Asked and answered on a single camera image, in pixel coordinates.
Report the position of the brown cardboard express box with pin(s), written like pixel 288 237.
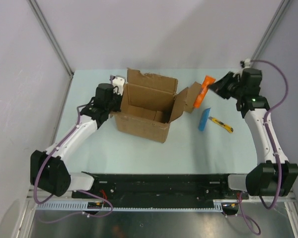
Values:
pixel 149 105

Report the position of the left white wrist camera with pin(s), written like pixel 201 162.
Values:
pixel 118 83

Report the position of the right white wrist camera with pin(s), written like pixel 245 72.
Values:
pixel 245 64

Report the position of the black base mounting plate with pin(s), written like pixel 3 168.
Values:
pixel 159 189

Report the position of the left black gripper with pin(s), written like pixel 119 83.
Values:
pixel 119 97

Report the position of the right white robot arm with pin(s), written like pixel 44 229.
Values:
pixel 274 174

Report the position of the grey slotted cable duct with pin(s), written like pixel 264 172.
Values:
pixel 209 206

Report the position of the right aluminium frame post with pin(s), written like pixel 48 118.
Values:
pixel 272 27

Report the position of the left aluminium frame post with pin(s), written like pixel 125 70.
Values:
pixel 38 13

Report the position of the yellow utility knife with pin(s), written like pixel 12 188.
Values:
pixel 221 124

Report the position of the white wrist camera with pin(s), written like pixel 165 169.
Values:
pixel 245 64
pixel 118 83

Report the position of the red object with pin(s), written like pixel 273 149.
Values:
pixel 204 89

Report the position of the blue object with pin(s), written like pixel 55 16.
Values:
pixel 203 119

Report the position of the aluminium frame post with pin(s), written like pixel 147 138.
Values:
pixel 38 13
pixel 272 27

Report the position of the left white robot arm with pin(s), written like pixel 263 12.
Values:
pixel 48 169

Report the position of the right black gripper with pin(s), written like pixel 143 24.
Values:
pixel 219 87

